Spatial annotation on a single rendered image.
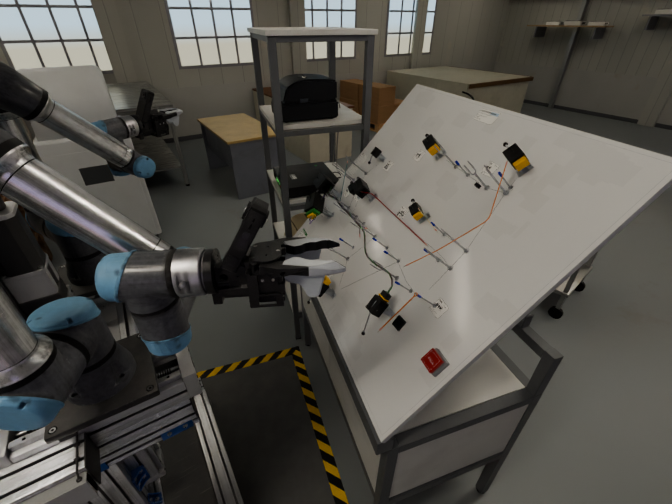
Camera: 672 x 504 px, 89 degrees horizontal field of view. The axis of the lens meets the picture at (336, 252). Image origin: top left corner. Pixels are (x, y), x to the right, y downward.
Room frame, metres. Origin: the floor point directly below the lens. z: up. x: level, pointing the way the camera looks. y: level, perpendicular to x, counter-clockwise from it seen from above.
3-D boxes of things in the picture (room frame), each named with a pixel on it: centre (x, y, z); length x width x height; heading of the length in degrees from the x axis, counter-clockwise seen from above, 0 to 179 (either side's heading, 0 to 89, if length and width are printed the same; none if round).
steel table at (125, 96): (5.09, 2.88, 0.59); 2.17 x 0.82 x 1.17; 32
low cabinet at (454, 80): (8.38, -2.63, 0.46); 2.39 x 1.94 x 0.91; 32
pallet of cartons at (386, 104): (7.83, -0.80, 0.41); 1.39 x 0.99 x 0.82; 32
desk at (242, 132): (4.66, 1.31, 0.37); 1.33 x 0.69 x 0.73; 33
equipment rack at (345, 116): (2.02, 0.15, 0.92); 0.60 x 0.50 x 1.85; 19
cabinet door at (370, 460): (0.82, -0.06, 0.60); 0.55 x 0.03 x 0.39; 19
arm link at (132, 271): (0.42, 0.30, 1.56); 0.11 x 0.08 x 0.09; 96
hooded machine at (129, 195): (3.14, 2.26, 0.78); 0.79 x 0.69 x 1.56; 32
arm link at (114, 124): (1.23, 0.80, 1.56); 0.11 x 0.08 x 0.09; 148
